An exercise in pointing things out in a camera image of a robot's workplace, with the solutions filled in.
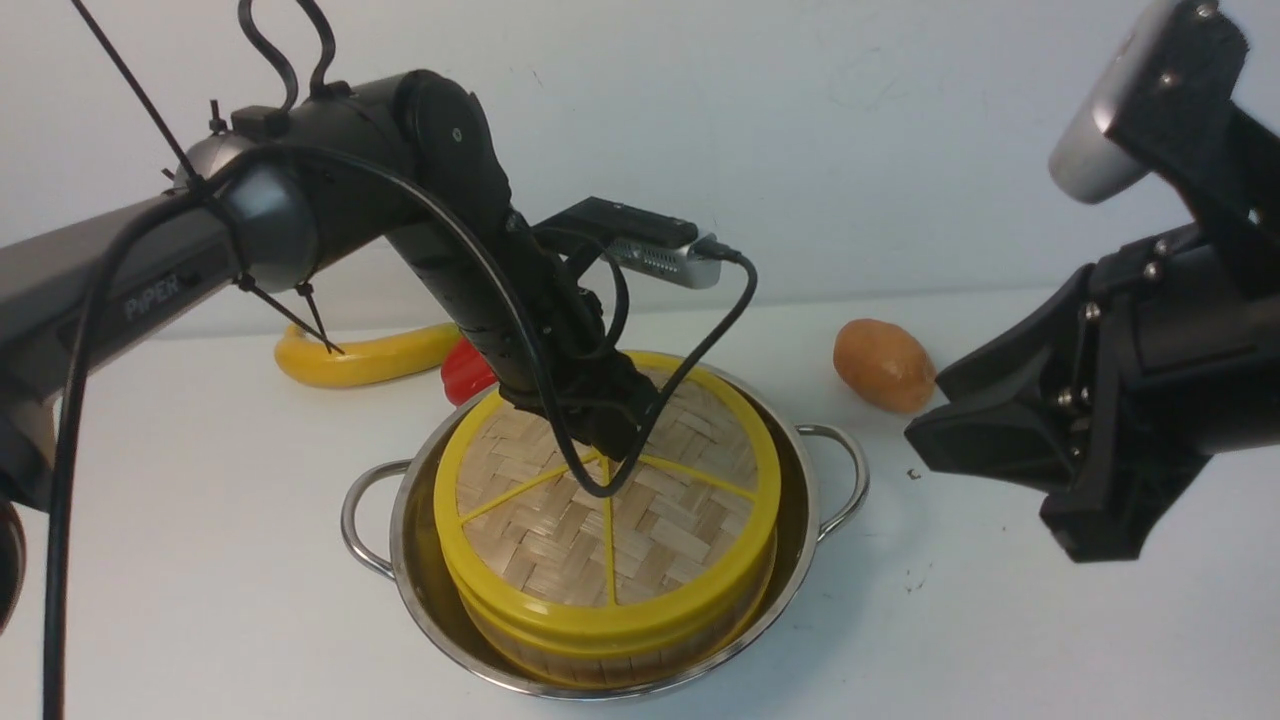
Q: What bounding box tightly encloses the red bell pepper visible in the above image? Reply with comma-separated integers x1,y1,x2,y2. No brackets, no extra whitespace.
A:
440,338,497,407

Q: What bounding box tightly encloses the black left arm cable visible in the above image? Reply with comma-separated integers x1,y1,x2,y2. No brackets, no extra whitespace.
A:
40,145,759,720

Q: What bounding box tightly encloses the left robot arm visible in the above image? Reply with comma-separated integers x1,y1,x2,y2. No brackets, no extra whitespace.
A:
3,70,660,618

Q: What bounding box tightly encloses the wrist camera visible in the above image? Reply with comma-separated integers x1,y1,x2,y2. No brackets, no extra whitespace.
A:
1048,0,1280,296
532,196,721,290

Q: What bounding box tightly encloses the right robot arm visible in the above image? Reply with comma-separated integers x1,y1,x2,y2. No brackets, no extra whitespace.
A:
905,225,1277,562

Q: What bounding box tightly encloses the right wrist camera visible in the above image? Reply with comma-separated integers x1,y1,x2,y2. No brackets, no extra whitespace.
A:
1048,0,1280,296

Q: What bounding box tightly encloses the woven bamboo steamer lid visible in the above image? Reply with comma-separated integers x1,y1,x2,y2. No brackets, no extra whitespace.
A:
434,368,781,655

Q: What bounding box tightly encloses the brown potato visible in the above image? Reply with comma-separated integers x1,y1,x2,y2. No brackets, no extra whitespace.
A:
832,318,937,415

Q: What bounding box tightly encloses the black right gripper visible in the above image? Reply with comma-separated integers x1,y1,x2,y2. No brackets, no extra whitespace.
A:
904,225,1216,562

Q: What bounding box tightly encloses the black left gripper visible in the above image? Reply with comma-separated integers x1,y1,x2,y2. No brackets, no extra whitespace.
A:
387,208,658,461

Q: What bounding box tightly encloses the yellow banana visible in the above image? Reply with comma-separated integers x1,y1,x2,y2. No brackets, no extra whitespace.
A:
274,323,462,389

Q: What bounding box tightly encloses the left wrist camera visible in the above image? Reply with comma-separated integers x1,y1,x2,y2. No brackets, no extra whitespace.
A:
532,196,721,290

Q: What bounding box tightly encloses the stainless steel pot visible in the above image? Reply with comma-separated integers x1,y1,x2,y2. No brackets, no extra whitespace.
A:
340,365,870,703

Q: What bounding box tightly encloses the bamboo steamer basket yellow rim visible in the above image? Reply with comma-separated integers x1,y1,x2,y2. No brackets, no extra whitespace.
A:
458,534,778,689

